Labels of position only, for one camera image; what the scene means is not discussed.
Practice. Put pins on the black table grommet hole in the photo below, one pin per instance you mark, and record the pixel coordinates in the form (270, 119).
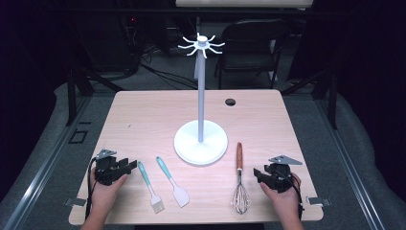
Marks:
(230, 102)

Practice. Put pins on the grey metal table bracket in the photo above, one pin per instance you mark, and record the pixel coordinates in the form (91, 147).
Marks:
(317, 201)
(75, 202)

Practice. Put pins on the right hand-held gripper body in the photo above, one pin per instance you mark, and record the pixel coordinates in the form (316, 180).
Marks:
(277, 179)

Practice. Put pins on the aluminium floor rail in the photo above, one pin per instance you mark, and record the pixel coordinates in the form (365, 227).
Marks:
(48, 166)
(348, 159)

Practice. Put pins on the black chair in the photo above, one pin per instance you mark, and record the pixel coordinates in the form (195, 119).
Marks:
(252, 35)

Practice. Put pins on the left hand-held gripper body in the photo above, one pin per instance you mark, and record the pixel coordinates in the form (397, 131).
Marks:
(107, 169)

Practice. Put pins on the black metal frame stand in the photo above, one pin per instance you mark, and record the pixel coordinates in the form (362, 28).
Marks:
(72, 96)
(333, 102)

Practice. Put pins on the person's left hand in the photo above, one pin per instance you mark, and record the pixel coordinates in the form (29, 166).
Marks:
(103, 198)

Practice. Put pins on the white utensil rack stand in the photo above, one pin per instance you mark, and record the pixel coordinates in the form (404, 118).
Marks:
(191, 147)

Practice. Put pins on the person's right hand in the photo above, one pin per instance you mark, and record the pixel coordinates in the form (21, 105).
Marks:
(287, 204)

